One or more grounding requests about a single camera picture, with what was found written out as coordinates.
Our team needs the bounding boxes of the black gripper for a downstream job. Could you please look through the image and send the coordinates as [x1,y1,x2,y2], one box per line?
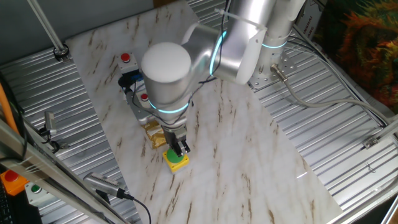
[162,123,191,157]

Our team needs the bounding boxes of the yellow box green button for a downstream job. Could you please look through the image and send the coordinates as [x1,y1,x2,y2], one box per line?
[162,148,190,174]

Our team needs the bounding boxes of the grey box large red button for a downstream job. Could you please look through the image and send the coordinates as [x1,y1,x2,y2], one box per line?
[116,52,139,75]

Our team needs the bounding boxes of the gold tissue pack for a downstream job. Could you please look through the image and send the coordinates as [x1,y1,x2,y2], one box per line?
[141,120,167,149]

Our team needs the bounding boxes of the white marble pattern mat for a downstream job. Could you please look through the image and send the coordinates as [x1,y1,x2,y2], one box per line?
[65,0,343,224]

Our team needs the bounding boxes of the blue tissue pack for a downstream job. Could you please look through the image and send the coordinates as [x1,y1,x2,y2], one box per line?
[118,72,144,88]

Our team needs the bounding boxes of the black metal clamp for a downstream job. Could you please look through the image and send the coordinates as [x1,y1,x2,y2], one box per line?
[39,110,69,153]

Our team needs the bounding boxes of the white zip tie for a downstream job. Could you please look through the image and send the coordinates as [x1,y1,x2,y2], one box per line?
[214,7,268,32]

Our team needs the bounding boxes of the grey box green button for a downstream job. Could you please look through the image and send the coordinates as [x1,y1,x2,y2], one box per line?
[24,182,55,208]

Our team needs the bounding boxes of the orange box red button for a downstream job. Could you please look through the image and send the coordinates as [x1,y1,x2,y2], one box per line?
[0,169,30,197]

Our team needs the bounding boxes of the cardboard box red print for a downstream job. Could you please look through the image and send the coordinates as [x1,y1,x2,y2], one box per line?
[294,0,327,41]

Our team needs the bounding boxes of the metal pole with base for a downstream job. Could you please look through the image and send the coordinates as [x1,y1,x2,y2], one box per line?
[26,0,71,62]

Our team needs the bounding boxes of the black keyboard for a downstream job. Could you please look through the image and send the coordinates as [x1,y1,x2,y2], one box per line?
[0,185,15,224]

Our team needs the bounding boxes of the colourful patterned cloth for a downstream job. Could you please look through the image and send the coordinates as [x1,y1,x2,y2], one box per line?
[312,0,398,114]

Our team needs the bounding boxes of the long black arm cable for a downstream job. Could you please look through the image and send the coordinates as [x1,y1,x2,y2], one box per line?
[186,0,233,108]
[130,76,193,127]

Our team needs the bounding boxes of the black camera cable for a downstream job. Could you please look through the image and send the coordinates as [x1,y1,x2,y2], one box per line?
[118,189,152,224]

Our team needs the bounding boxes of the silver ribbed camera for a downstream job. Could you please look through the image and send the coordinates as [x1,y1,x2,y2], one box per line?
[83,172,127,200]

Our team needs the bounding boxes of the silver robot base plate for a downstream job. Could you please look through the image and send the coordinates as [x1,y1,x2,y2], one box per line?
[247,51,298,91]

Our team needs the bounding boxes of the aluminium frame beam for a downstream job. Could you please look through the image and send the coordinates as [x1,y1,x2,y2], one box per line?
[0,118,128,224]

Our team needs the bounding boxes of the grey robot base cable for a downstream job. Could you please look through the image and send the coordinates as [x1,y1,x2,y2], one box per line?
[269,63,392,125]

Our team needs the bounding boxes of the orange cable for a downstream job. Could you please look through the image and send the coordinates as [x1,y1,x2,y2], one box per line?
[0,83,19,134]

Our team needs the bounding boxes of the small metal corner bracket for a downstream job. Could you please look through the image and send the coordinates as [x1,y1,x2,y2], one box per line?
[362,136,381,149]

